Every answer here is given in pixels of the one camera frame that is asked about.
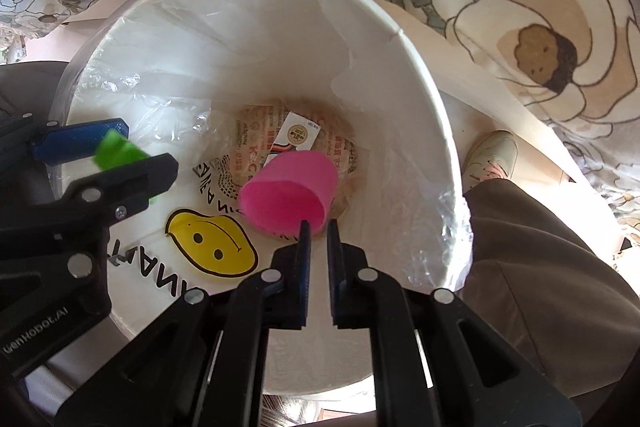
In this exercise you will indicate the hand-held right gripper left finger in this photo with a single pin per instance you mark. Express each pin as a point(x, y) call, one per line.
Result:
point(302, 267)

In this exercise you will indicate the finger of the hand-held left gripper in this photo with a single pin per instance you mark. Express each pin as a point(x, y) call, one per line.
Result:
point(75, 141)
point(135, 182)

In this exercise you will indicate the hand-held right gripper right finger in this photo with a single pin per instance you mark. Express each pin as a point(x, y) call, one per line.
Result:
point(336, 267)

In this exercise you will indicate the green and white box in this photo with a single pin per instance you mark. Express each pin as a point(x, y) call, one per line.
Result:
point(117, 152)

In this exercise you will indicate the pink plastic cup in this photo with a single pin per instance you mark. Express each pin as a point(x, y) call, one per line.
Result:
point(280, 197)

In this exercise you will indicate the white paper bin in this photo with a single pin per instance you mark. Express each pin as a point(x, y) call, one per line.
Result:
point(250, 32)

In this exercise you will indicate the white waste bin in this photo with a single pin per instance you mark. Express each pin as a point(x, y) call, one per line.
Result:
point(210, 247)

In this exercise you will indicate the printed paper wrapper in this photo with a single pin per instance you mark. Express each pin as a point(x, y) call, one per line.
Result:
point(255, 132)

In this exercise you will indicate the floral printed blanket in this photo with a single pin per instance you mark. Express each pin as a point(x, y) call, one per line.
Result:
point(500, 7)

